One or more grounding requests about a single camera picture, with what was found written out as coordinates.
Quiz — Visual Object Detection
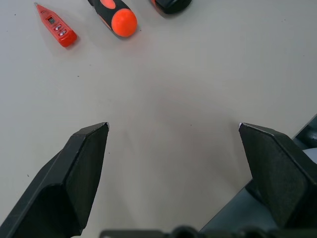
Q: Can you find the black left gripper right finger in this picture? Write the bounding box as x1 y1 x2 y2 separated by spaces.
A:
238 122 317 229

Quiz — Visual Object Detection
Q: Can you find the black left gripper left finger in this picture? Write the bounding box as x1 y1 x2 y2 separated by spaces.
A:
0 122 110 238

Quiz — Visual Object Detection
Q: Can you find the orange voltage tester pen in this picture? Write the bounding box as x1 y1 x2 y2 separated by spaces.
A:
34 1 78 48

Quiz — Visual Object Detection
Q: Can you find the large orange black screwdriver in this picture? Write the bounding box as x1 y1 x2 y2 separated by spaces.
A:
87 0 138 38

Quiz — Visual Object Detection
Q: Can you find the orange black utility knife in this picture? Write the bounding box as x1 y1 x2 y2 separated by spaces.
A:
148 0 193 15

